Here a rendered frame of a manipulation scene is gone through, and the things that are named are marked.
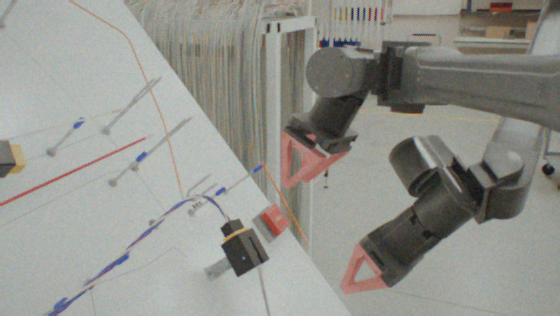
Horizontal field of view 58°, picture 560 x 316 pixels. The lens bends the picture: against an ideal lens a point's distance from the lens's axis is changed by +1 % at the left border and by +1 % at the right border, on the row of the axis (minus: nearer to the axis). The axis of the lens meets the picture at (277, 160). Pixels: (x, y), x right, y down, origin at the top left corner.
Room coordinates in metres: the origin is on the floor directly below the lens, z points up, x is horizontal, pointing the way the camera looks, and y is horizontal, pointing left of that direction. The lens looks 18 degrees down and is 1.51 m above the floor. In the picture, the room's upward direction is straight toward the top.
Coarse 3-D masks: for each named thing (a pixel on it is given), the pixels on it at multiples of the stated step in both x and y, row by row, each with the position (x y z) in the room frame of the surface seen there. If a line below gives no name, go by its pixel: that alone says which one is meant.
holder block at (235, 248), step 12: (252, 228) 0.71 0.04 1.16; (228, 240) 0.68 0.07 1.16; (240, 240) 0.67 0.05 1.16; (252, 240) 0.69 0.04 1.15; (228, 252) 0.68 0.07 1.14; (240, 252) 0.67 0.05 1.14; (252, 252) 0.67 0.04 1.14; (264, 252) 0.69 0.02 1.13; (240, 264) 0.67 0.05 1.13; (252, 264) 0.66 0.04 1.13
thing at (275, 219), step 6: (276, 204) 0.90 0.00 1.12; (270, 210) 0.87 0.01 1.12; (276, 210) 0.88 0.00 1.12; (264, 216) 0.86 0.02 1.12; (270, 216) 0.86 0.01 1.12; (276, 216) 0.87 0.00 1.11; (282, 216) 0.88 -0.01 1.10; (270, 222) 0.85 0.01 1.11; (276, 222) 0.86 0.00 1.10; (282, 222) 0.87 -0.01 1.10; (288, 222) 0.88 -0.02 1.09; (270, 228) 0.86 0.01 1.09; (276, 228) 0.85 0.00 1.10; (282, 228) 0.86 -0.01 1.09; (276, 234) 0.85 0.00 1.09
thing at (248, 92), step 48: (144, 0) 1.62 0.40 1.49; (192, 0) 1.62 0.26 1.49; (240, 0) 1.42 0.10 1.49; (288, 0) 1.62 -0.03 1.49; (192, 48) 1.83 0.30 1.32; (240, 48) 1.35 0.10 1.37; (288, 48) 1.71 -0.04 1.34; (192, 96) 1.44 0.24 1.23; (240, 96) 1.35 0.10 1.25; (288, 96) 1.70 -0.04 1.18; (240, 144) 1.35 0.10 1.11; (288, 192) 1.71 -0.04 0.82
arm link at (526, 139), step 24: (552, 0) 0.79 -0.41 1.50; (552, 24) 0.75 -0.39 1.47; (528, 48) 0.74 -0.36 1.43; (552, 48) 0.71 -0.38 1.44; (504, 120) 0.62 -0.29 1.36; (504, 144) 0.58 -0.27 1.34; (528, 144) 0.58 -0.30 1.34; (528, 168) 0.55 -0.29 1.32; (504, 192) 0.54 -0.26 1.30; (528, 192) 0.58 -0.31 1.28; (504, 216) 0.56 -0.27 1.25
